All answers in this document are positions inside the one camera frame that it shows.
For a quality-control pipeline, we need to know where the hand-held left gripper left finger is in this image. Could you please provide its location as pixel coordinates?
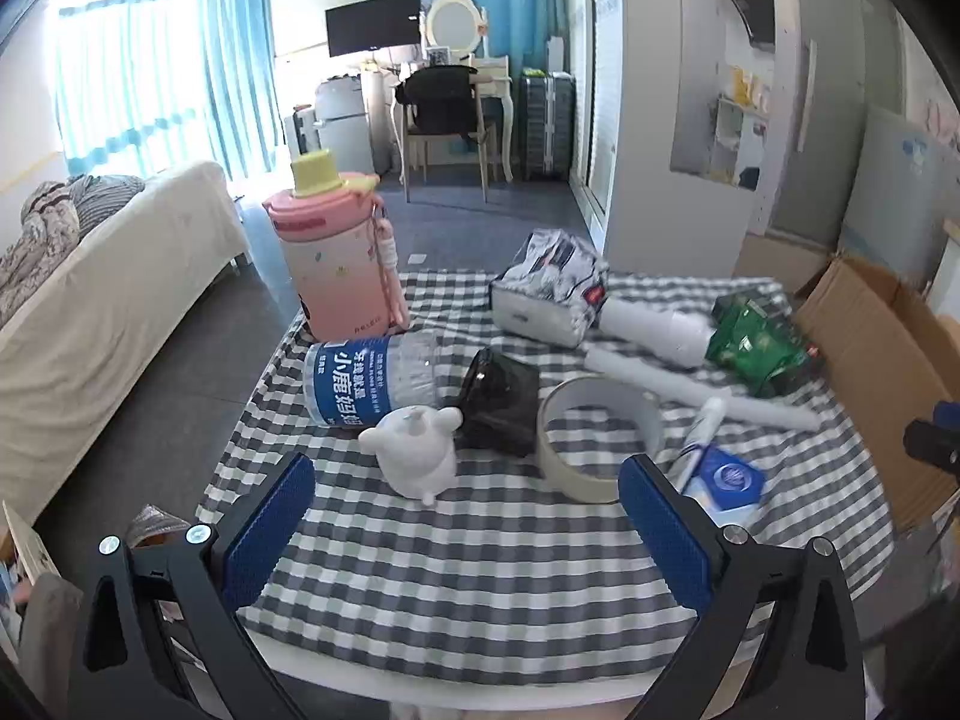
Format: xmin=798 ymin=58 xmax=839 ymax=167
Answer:
xmin=71 ymin=452 xmax=320 ymax=720

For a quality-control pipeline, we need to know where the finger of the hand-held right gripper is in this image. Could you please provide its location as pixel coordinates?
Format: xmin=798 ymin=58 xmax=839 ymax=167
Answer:
xmin=904 ymin=401 xmax=960 ymax=475

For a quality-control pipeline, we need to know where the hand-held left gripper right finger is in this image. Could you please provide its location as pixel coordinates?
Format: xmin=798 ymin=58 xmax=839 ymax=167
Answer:
xmin=617 ymin=454 xmax=867 ymax=720

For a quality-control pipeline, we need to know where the small blue white box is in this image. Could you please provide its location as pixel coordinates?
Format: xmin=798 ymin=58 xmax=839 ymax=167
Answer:
xmin=684 ymin=445 xmax=766 ymax=530

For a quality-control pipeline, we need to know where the brown cardboard box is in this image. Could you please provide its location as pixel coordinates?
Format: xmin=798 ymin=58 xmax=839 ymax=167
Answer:
xmin=795 ymin=251 xmax=960 ymax=537

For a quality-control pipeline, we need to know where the white toothpaste tube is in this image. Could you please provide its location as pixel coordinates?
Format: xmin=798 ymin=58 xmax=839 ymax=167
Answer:
xmin=666 ymin=395 xmax=730 ymax=496

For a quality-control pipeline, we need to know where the beige masking tape roll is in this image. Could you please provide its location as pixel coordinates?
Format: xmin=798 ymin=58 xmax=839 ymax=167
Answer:
xmin=534 ymin=375 xmax=666 ymax=503

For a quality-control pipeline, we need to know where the white paper roll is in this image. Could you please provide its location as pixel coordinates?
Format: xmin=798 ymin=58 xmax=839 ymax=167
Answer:
xmin=585 ymin=349 xmax=822 ymax=434

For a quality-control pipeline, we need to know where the white animal figurine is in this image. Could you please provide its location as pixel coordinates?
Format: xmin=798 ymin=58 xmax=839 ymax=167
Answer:
xmin=358 ymin=405 xmax=464 ymax=502

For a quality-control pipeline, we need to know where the clear jar with blue label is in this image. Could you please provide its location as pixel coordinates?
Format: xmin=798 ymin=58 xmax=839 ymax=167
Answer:
xmin=304 ymin=334 xmax=470 ymax=430

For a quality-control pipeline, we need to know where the green snack packet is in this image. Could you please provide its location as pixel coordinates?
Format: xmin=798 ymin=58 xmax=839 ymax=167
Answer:
xmin=705 ymin=291 xmax=826 ymax=398

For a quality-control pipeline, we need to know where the white cylinder bottle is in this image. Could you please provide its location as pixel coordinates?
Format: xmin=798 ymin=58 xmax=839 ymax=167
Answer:
xmin=596 ymin=292 xmax=719 ymax=370

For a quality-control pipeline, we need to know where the grey white checked tablecloth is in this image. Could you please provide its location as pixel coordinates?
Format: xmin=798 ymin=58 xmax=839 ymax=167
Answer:
xmin=196 ymin=270 xmax=897 ymax=665

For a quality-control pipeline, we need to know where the pink water bottle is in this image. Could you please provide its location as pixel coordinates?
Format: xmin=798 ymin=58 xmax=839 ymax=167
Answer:
xmin=262 ymin=150 xmax=411 ymax=342

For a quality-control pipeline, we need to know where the printed tissue pack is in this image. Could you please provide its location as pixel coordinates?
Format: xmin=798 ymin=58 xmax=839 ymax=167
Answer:
xmin=489 ymin=229 xmax=610 ymax=350

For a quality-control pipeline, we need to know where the frosted glass door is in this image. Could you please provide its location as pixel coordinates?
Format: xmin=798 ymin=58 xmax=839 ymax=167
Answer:
xmin=772 ymin=0 xmax=901 ymax=248

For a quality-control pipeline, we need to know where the grey patterned blanket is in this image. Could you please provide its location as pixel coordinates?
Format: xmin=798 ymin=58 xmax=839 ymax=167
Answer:
xmin=0 ymin=180 xmax=82 ymax=327

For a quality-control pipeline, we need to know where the grey striped pillow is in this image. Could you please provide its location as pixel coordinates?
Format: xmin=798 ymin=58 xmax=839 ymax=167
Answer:
xmin=66 ymin=174 xmax=147 ymax=239

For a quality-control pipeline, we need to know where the small white appliance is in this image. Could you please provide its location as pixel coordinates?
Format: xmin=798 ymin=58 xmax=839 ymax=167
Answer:
xmin=313 ymin=79 xmax=376 ymax=177

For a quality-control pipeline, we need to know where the dark grey suitcase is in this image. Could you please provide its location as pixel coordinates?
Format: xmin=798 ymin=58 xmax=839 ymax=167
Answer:
xmin=520 ymin=71 xmax=577 ymax=181

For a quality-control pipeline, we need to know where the wooden chair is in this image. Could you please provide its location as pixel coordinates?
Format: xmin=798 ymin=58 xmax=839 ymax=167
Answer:
xmin=394 ymin=64 xmax=500 ymax=203

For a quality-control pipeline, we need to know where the black jacket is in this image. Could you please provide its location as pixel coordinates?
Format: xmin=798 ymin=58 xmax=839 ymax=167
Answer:
xmin=395 ymin=65 xmax=481 ymax=134

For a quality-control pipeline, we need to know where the blue window curtain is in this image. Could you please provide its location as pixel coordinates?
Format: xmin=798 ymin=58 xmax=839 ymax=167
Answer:
xmin=56 ymin=0 xmax=282 ymax=181

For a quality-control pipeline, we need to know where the white dressing table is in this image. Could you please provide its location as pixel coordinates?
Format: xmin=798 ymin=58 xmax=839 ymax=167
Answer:
xmin=360 ymin=56 xmax=517 ymax=182

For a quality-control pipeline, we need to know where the black monitor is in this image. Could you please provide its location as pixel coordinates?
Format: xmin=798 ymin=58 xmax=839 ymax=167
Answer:
xmin=325 ymin=0 xmax=422 ymax=59

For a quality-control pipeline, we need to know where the white oval mirror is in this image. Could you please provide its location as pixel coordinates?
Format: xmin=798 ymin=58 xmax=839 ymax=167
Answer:
xmin=424 ymin=0 xmax=490 ymax=61

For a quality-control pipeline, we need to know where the wall mirror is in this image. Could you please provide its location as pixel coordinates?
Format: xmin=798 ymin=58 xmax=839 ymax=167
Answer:
xmin=670 ymin=0 xmax=781 ymax=185

